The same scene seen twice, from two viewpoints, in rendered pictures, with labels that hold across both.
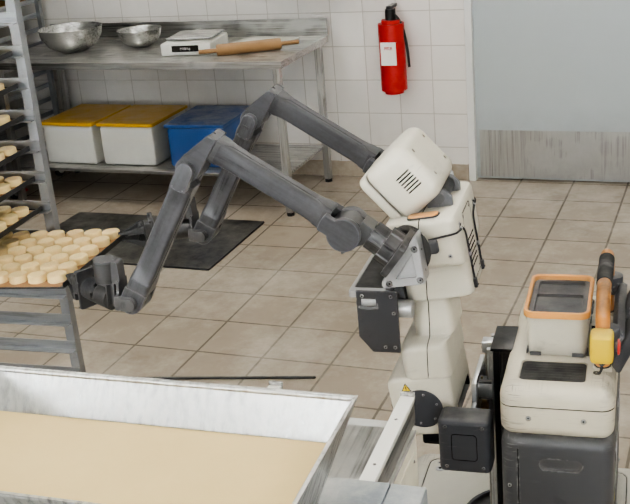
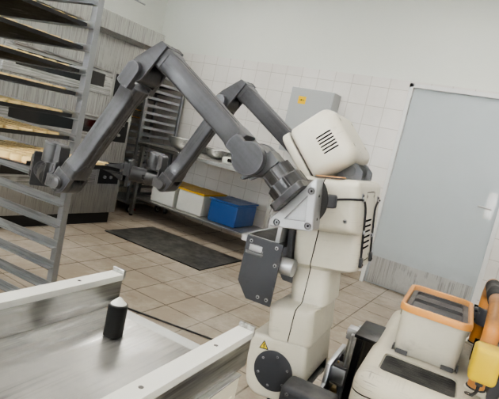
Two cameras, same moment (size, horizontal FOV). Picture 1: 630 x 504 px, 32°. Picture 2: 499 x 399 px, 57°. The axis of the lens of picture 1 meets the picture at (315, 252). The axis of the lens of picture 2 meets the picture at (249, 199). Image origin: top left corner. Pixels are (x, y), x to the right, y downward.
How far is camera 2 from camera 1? 149 cm
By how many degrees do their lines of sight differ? 15
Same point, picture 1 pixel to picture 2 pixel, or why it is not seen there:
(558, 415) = not seen: outside the picture
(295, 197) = (218, 115)
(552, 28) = (428, 211)
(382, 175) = (305, 131)
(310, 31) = not seen: hidden behind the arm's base
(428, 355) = (294, 319)
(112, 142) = (182, 198)
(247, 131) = not seen: hidden behind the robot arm
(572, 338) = (446, 348)
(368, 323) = (249, 269)
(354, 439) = (162, 355)
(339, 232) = (245, 153)
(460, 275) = (348, 249)
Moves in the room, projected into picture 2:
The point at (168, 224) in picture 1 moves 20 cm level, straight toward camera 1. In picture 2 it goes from (108, 119) to (79, 115)
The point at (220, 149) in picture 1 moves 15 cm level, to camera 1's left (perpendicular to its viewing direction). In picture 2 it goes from (169, 56) to (111, 44)
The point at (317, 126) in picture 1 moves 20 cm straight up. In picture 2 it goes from (269, 116) to (283, 53)
